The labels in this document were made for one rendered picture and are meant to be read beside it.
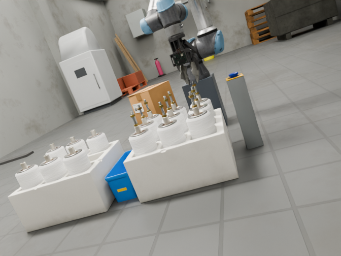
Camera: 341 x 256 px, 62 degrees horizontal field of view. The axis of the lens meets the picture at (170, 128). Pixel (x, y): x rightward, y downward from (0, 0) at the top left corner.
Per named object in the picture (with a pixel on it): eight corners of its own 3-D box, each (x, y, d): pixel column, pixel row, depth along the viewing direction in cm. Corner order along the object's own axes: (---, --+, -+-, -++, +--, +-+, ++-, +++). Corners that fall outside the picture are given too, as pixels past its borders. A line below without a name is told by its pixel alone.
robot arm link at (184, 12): (165, 10, 133) (155, 10, 123) (186, 0, 128) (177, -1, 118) (170, 27, 135) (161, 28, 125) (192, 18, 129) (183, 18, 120)
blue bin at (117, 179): (133, 172, 146) (125, 151, 144) (152, 166, 144) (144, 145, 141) (114, 204, 118) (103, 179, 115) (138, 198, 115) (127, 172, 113)
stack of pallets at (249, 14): (296, 28, 796) (288, -5, 775) (304, 27, 715) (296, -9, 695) (251, 44, 831) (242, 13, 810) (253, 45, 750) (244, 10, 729)
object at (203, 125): (219, 162, 103) (204, 116, 98) (196, 165, 108) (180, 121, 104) (227, 151, 110) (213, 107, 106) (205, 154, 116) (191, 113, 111)
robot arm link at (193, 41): (186, 64, 175) (179, 43, 172) (207, 57, 168) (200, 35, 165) (179, 68, 164) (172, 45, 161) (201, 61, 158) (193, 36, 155)
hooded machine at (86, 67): (97, 107, 633) (67, 38, 597) (126, 97, 613) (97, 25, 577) (79, 116, 559) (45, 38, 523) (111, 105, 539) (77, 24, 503)
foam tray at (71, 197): (68, 188, 159) (55, 159, 155) (132, 170, 151) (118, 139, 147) (26, 232, 122) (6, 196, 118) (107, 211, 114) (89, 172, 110)
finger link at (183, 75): (179, 88, 123) (175, 67, 121) (184, 85, 128) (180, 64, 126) (186, 87, 122) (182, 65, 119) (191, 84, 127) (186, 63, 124)
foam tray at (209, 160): (158, 162, 147) (145, 131, 143) (231, 141, 139) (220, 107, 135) (140, 203, 110) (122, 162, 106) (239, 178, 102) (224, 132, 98)
